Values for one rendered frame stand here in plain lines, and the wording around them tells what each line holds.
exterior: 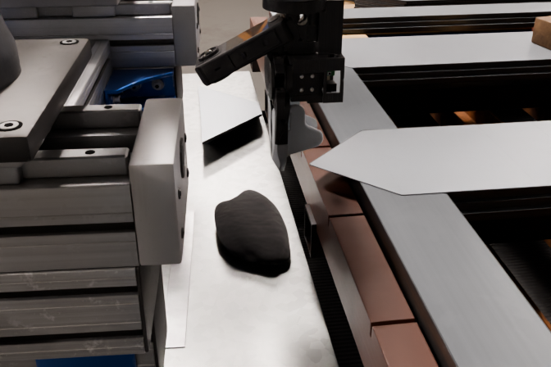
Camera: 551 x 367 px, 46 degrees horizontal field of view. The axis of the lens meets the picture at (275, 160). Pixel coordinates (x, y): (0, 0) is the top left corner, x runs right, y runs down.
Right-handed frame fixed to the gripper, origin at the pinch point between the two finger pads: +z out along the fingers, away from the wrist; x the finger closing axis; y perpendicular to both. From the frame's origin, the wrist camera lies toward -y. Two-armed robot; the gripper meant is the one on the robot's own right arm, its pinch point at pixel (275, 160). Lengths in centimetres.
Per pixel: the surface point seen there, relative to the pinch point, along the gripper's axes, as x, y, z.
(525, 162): -3.6, 30.6, 0.5
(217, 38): 355, 9, 85
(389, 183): -6.8, 12.3, 0.4
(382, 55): 41.2, 25.3, 0.5
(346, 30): 67, 25, 3
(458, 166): -3.7, 21.9, 0.4
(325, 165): -1.1, 6.1, 0.5
